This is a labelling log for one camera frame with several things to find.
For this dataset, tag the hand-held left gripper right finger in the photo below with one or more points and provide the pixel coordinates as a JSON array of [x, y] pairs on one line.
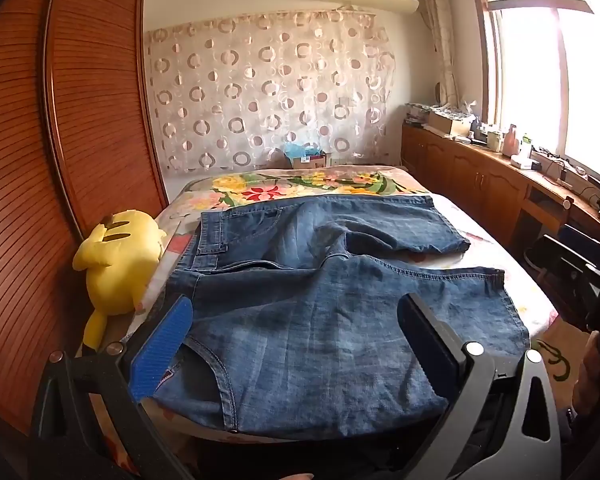
[[425, 345]]

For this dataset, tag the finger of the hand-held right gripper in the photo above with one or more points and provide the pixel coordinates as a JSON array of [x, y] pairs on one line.
[[555, 255]]

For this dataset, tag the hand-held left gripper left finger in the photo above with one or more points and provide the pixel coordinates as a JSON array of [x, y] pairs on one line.
[[160, 350]]

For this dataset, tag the blue denim pants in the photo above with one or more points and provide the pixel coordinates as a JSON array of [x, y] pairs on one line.
[[305, 320]]

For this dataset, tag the person's right hand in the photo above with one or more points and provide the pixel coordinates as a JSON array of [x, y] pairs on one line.
[[592, 370]]

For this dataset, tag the tan patterned rug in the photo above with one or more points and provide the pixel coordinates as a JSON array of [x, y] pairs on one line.
[[555, 355]]

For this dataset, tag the long wooden cabinet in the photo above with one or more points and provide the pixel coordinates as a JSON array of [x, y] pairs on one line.
[[480, 185]]

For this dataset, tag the yellow plush toy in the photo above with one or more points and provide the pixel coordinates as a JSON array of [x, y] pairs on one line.
[[120, 255]]

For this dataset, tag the pink bottle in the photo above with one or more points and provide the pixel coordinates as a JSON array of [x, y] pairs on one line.
[[511, 141]]

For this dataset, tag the large cardboard box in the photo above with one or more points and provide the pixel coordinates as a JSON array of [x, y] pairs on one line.
[[447, 122]]

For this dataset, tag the window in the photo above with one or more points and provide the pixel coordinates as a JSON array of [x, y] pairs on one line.
[[530, 70]]

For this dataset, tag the tan floral blanket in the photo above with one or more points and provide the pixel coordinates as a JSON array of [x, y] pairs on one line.
[[290, 187]]

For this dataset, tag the small cardboard box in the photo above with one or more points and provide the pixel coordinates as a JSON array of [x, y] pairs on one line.
[[312, 161]]

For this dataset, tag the pale window curtain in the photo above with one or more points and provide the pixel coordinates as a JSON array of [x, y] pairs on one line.
[[442, 35]]

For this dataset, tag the wooden wardrobe sliding doors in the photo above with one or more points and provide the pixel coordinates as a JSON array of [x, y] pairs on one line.
[[80, 110]]

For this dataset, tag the circle patterned wall cloth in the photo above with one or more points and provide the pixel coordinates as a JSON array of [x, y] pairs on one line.
[[270, 90]]

